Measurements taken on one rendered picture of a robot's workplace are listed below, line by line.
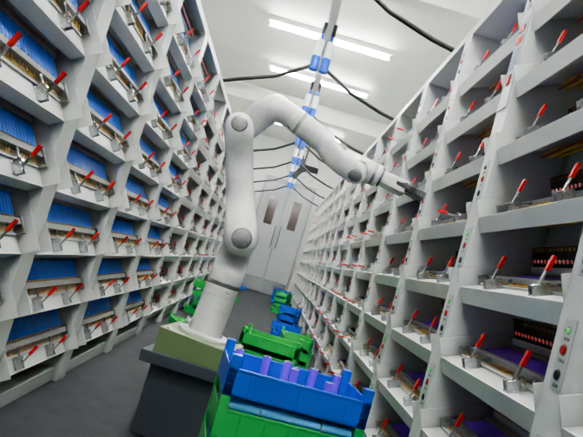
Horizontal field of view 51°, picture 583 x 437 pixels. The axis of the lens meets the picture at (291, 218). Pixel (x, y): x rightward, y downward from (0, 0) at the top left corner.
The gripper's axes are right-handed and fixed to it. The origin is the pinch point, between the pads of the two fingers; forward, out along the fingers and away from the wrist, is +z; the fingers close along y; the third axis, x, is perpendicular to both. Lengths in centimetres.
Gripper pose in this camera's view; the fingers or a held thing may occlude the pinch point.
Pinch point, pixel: (418, 195)
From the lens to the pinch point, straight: 226.6
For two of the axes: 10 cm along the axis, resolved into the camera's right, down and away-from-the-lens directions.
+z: 9.0, 4.3, -0.1
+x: 4.3, -9.0, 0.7
